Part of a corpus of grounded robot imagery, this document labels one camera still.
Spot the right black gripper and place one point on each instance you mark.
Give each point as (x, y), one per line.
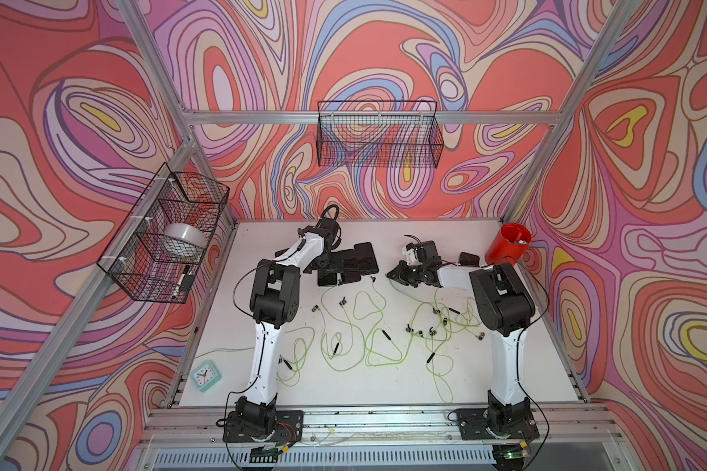
(399, 271)

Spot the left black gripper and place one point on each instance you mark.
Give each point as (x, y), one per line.
(337, 263)

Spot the black smartphone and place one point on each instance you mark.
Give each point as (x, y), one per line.
(469, 259)
(359, 260)
(347, 278)

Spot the green earphones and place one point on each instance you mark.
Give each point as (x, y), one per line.
(435, 326)
(365, 312)
(341, 342)
(295, 350)

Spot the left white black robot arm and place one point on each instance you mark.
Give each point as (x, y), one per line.
(273, 304)

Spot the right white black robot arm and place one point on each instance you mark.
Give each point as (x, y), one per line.
(505, 309)

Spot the red plastic cup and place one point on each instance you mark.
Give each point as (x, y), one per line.
(509, 244)

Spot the white tape roll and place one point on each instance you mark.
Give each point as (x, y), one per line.
(183, 240)

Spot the teal alarm clock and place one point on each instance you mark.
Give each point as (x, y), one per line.
(205, 376)

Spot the black wire basket back wall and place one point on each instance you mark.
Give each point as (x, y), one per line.
(378, 134)

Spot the black wire basket wall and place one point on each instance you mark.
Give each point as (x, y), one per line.
(378, 134)
(156, 256)

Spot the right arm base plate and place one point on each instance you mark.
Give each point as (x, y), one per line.
(496, 423)

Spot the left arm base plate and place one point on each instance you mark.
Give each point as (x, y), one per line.
(282, 427)

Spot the black wire basket left wall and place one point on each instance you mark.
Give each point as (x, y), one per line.
(156, 256)

